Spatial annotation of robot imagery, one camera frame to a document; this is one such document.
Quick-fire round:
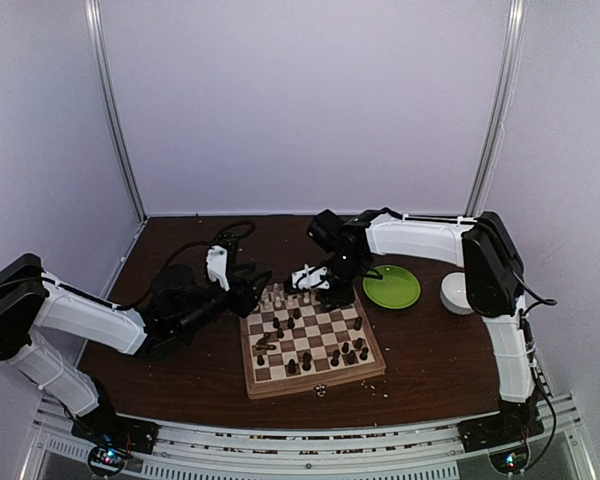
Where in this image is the wooden chess board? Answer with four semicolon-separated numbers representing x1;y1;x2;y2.
240;293;386;400

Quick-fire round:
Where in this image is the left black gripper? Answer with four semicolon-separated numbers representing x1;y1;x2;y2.
177;261;272;339

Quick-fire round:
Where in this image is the front aluminium rail base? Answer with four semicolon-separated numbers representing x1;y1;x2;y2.
24;392;589;480

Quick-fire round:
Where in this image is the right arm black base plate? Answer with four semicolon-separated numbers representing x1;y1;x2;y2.
457;414;545;453

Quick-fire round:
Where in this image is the white chess pieces row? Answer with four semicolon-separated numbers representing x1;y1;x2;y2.
259;284;315;313

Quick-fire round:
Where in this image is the green plate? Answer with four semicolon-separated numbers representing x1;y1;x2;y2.
362;265;421;310

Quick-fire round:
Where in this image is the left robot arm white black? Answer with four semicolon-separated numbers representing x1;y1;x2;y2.
0;247;272;444

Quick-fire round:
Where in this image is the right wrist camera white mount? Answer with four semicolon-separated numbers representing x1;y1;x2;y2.
284;264;330;294

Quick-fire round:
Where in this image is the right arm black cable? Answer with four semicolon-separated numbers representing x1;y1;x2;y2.
509;259;558;321

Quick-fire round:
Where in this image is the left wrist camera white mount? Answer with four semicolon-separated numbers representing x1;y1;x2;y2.
206;245;230;291

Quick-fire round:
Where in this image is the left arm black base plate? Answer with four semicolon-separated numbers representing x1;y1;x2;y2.
71;417;159;454

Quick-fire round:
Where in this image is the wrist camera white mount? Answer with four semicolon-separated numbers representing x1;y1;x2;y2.
206;245;230;291
284;264;330;294

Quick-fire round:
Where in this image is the aluminium frame post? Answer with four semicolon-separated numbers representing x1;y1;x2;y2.
464;0;527;217
84;0;147;223

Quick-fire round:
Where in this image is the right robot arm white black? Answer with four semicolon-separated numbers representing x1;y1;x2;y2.
291;207;539;442

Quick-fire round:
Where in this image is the right aluminium frame post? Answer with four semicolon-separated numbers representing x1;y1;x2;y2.
464;0;527;217

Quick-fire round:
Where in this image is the dark queen chess piece lying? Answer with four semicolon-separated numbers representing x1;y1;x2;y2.
253;332;276;351

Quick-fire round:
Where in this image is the left aluminium frame post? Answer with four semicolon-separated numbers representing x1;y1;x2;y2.
84;0;147;223

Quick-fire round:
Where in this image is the white bowl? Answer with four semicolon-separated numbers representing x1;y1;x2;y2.
440;272;473;315

